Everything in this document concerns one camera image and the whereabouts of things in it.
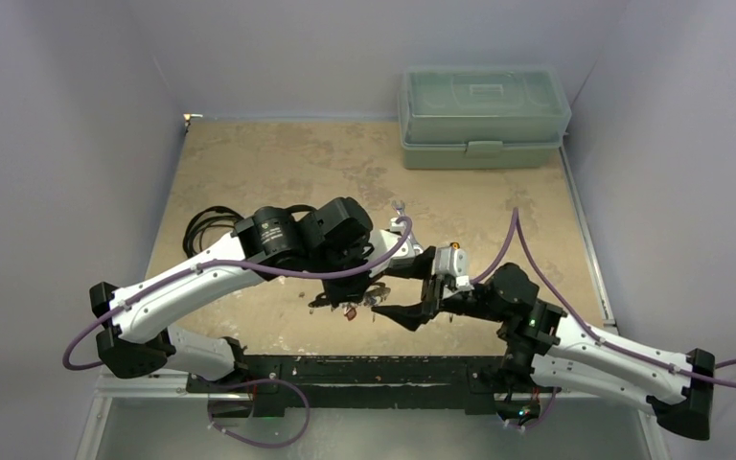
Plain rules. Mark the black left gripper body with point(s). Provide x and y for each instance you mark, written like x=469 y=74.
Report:
x=328 y=259

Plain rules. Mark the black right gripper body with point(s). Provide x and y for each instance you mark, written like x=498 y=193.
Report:
x=434 y=294

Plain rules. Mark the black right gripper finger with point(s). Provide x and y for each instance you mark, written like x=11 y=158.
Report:
x=410 y=318
x=418 y=267

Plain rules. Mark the grey key holder plate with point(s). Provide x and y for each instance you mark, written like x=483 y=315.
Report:
x=376 y=294

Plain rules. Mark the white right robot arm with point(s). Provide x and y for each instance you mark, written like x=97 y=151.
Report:
x=546 y=346

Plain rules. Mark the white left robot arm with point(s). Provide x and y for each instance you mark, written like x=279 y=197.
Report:
x=274 y=242

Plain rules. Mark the silver open-end wrench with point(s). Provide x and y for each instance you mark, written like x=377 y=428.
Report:
x=399 y=207

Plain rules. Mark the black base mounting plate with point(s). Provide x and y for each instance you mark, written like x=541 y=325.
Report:
x=270 y=384

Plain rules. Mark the green plastic toolbox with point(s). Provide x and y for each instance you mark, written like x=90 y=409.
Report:
x=481 y=118

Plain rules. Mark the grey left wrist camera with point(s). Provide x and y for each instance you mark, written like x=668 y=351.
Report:
x=394 y=242

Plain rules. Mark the aluminium frame rail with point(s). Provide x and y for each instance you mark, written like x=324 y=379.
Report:
x=160 y=385

